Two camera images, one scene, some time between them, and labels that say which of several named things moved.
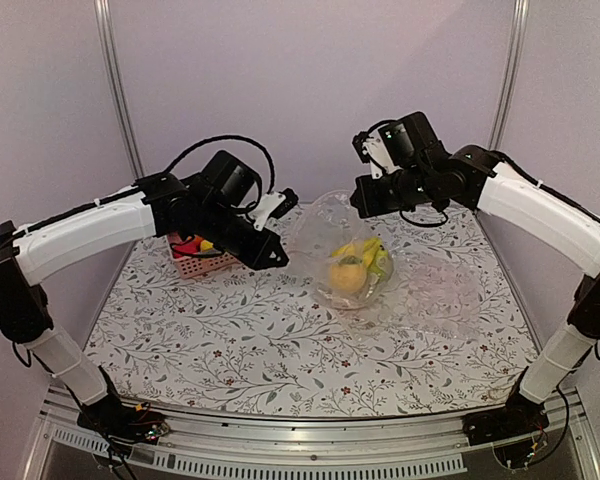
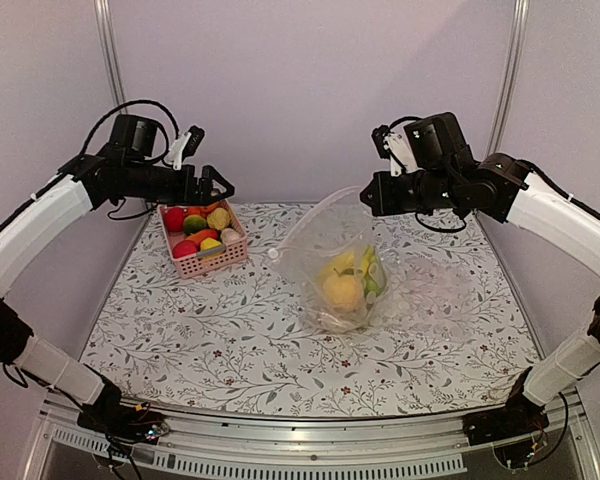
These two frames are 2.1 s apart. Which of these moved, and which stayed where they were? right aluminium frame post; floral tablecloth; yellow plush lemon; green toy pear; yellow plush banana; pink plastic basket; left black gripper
Moved: yellow plush banana; left black gripper; green toy pear
Stayed: floral tablecloth; yellow plush lemon; pink plastic basket; right aluminium frame post
